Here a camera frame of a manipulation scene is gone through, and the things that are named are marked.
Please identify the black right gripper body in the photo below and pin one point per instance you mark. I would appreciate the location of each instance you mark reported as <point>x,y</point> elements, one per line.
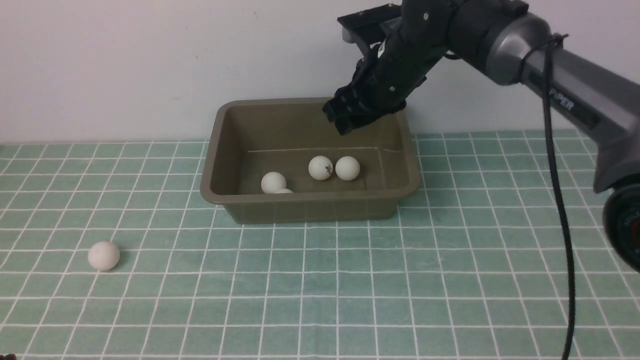
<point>383,80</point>

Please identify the white ping-pong ball printed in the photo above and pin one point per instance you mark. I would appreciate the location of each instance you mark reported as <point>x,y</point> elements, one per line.
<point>320,168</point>

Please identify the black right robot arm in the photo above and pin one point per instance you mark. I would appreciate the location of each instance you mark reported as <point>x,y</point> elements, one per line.
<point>509,45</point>

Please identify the olive plastic bin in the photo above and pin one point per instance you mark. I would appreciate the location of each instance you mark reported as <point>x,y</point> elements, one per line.
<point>281,161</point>

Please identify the green checkered tablecloth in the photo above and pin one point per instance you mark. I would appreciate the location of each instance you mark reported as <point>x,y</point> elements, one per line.
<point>471,266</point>

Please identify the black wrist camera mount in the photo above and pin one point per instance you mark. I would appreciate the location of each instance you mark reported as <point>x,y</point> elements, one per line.
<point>371,26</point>

